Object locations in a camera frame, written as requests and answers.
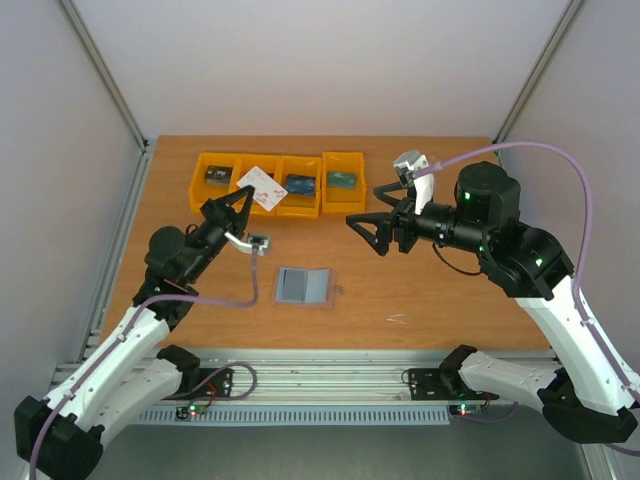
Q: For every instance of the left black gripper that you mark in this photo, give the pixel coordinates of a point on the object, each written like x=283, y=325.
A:
x=235, y=223

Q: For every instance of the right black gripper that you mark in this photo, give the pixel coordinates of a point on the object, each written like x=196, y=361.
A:
x=400, y=226

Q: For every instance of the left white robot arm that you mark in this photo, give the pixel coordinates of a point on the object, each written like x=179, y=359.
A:
x=64, y=435

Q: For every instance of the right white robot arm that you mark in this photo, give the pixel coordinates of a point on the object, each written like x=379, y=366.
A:
x=582, y=398

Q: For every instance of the teal card stack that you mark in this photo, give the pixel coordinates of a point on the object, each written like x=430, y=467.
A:
x=342, y=180

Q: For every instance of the blue card stack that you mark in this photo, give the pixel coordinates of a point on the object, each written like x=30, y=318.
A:
x=300, y=185

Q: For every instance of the yellow bin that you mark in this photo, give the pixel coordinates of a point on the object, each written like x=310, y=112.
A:
x=344, y=201
x=295, y=204
x=198, y=191
x=267, y=163

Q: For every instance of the right green circuit board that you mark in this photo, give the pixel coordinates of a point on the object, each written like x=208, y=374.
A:
x=466, y=409

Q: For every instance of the green circuit board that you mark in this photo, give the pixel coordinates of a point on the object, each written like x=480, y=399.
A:
x=189, y=412
x=466, y=409

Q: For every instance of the left green circuit board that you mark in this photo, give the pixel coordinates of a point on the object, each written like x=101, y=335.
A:
x=189, y=412

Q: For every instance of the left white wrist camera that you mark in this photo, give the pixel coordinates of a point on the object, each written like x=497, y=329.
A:
x=254, y=244

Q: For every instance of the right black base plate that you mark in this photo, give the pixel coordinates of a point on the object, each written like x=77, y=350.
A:
x=426, y=384

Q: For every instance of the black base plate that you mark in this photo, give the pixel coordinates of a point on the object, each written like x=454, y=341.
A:
x=215, y=384
x=426, y=384

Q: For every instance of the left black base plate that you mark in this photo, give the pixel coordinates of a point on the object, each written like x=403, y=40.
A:
x=215, y=384

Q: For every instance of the grey slotted cable duct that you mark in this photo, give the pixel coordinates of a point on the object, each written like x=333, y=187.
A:
x=279, y=416

